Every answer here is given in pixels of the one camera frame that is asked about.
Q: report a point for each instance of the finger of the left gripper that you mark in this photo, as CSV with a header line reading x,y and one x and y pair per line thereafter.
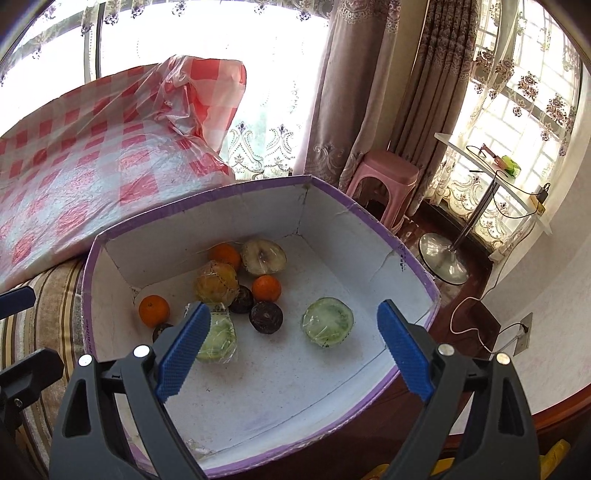
x,y
23,382
16,301

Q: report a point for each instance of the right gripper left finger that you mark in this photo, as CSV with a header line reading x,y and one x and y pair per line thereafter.
x,y
112,423

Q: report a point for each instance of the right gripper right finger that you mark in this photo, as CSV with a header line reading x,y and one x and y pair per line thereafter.
x,y
475,422

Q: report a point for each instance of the orange fruit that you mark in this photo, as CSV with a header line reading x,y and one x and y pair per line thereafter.
x,y
266,288
227,254
153,310

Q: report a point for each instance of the green fruit half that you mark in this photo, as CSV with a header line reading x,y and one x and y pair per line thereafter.
x,y
220,343
327,322

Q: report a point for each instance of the yellow apple half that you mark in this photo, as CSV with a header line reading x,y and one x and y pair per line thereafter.
x,y
216,283

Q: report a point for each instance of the wrinkled dark passion fruit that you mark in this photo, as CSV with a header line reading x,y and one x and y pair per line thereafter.
x,y
266,317

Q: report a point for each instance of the unwrapped yellow fruit half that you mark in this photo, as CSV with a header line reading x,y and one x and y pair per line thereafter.
x,y
263,257

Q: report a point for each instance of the striped sofa towel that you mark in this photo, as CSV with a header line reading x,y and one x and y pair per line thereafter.
x,y
54,322

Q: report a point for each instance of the purple white cardboard box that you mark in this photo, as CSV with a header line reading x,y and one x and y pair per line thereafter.
x,y
280,392

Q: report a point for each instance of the red checkered plastic tablecloth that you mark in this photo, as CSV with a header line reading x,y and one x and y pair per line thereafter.
x,y
109,150

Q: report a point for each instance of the pink plastic stool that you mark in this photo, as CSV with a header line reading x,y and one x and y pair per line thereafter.
x,y
398,176

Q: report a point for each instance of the beige patterned curtain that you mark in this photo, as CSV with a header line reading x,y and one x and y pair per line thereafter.
x,y
393,74

